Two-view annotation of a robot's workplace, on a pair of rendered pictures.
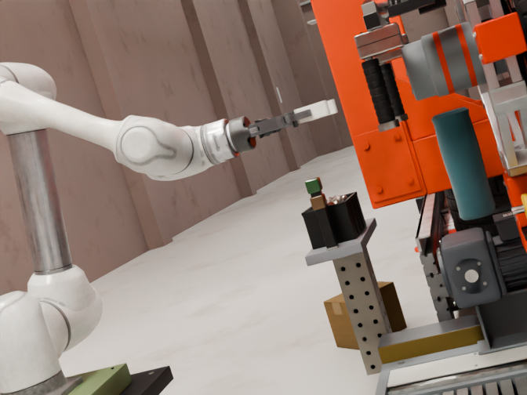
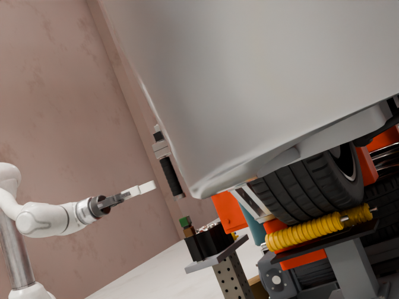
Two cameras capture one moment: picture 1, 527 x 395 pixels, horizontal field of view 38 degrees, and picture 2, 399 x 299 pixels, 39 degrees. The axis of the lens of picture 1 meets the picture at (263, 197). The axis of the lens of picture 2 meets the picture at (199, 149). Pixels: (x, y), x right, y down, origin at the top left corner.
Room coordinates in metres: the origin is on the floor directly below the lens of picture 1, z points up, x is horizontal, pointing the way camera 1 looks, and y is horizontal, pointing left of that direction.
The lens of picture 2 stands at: (-0.25, -0.66, 0.78)
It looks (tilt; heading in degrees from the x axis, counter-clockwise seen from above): 3 degrees up; 8
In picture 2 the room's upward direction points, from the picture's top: 22 degrees counter-clockwise
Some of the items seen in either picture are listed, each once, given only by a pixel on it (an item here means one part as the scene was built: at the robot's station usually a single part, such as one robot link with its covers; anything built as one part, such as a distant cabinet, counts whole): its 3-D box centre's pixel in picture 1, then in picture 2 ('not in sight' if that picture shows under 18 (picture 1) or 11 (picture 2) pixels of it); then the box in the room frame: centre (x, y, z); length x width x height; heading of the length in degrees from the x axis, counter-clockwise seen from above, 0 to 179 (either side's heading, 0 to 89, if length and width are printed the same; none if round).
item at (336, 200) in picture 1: (334, 218); (209, 238); (2.33, -0.19, 0.51); 0.20 x 0.14 x 0.13; 161
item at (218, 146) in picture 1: (222, 140); (90, 210); (1.66, 0.05, 0.83); 0.09 x 0.06 x 0.09; 165
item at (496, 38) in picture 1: (499, 39); not in sight; (1.36, -0.48, 0.85); 0.09 x 0.08 x 0.07; 165
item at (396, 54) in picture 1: (391, 48); not in sight; (1.88, -0.41, 0.93); 0.09 x 0.05 x 0.05; 75
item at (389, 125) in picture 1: (379, 92); (171, 177); (1.56, -0.29, 0.83); 0.04 x 0.04 x 0.16
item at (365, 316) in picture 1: (365, 305); (238, 295); (2.39, -0.21, 0.21); 0.10 x 0.10 x 0.42; 75
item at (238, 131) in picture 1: (253, 131); (106, 203); (1.64, -0.02, 0.83); 0.09 x 0.08 x 0.07; 75
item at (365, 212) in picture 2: not in sight; (333, 222); (1.62, -0.72, 0.49); 0.29 x 0.06 x 0.06; 75
